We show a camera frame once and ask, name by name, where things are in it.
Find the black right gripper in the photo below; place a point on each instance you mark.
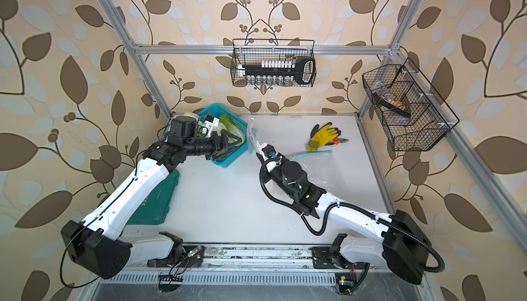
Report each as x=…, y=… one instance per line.
x=266, y=174

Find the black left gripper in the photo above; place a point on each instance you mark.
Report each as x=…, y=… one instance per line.
x=215, y=149

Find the large chinese cabbage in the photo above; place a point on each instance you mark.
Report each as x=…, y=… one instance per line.
x=229, y=125

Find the pink dotted zipper bag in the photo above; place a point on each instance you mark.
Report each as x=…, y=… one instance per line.
x=255, y=145

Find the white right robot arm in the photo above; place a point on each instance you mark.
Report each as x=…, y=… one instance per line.
x=400, y=243

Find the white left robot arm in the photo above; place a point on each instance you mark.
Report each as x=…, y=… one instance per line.
x=96, y=243

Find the clear blue-zip zipper bag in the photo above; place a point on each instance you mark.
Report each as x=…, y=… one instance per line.
x=322, y=170

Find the teal perforated plastic basket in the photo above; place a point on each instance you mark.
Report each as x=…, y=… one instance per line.
x=216, y=110

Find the yellow black work glove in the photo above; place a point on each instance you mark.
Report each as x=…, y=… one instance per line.
x=320, y=136

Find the black socket wrench set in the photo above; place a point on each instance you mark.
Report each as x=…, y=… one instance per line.
x=299, y=69

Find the dark tool in basket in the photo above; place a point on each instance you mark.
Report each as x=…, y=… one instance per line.
x=392, y=105

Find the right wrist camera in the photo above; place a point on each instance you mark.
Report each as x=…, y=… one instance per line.
x=268, y=152

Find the orange handled pliers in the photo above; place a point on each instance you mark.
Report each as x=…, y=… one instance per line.
x=338, y=141

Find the black wire basket back wall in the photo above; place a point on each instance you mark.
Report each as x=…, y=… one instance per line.
x=253, y=50

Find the black wire basket wall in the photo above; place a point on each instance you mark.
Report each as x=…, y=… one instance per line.
x=431, y=117
x=253, y=50

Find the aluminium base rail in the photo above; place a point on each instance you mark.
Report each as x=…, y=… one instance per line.
x=254, y=265

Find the black wire basket right wall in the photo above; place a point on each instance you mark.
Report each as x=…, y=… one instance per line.
x=431, y=117

